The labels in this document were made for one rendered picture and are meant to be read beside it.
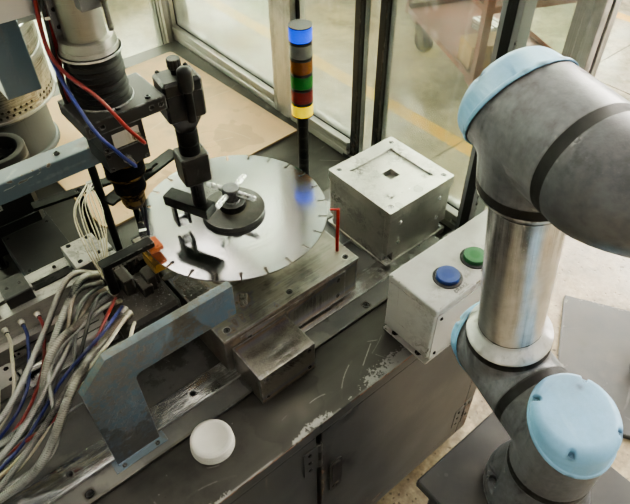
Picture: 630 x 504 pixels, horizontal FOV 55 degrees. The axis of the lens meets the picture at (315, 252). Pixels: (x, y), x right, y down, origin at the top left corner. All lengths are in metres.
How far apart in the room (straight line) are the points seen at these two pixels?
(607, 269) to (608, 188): 1.98
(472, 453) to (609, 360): 1.21
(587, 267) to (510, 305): 1.72
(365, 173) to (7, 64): 0.67
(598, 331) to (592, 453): 1.44
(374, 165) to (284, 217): 0.28
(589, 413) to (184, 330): 0.55
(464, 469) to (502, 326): 0.30
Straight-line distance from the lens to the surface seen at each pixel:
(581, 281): 2.41
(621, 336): 2.26
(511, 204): 0.62
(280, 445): 1.02
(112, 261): 0.99
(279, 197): 1.09
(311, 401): 1.05
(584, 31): 1.01
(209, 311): 0.89
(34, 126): 1.62
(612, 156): 0.52
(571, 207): 0.53
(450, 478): 1.01
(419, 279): 1.03
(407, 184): 1.21
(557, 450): 0.82
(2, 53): 0.92
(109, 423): 0.95
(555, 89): 0.57
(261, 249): 1.00
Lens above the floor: 1.65
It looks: 45 degrees down
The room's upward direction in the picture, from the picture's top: 1 degrees counter-clockwise
